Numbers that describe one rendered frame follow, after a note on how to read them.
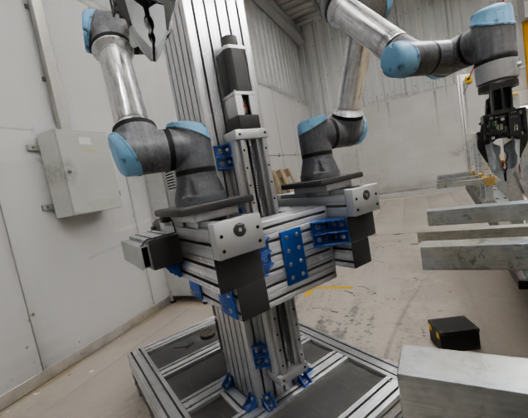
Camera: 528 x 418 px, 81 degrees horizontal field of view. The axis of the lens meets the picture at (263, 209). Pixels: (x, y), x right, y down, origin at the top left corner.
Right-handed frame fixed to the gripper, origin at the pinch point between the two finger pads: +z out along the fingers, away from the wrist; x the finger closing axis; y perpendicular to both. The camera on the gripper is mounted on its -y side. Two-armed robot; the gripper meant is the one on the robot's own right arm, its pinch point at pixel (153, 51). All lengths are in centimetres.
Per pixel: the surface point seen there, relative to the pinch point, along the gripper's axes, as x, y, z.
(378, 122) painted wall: -698, 430, -65
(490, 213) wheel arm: -44, -30, 37
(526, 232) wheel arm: -70, -27, 47
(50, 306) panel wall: 33, 208, 85
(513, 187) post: -123, -9, 44
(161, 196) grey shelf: -68, 247, 24
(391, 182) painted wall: -704, 420, 93
